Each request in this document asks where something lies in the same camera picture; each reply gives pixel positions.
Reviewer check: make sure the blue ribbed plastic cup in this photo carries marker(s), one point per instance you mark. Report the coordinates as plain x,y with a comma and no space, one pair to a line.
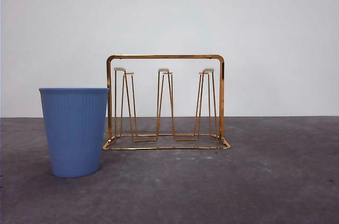
74,134

